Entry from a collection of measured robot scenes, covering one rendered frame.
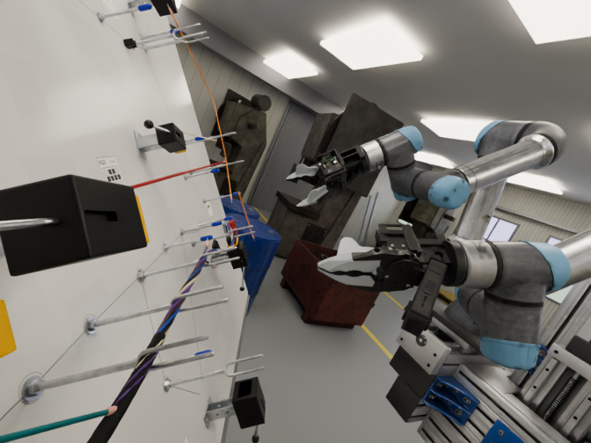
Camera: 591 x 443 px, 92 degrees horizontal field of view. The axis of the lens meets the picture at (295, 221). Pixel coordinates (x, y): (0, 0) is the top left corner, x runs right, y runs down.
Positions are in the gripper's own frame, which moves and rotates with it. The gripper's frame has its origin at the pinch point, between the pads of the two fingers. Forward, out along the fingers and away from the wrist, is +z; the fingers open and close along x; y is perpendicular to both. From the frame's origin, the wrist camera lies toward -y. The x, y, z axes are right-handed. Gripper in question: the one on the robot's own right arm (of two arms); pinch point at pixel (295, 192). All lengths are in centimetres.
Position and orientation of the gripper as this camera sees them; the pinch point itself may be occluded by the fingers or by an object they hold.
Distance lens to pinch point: 79.3
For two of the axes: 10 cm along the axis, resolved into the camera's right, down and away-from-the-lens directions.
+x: 3.4, 8.6, -3.7
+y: -1.7, -3.2, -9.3
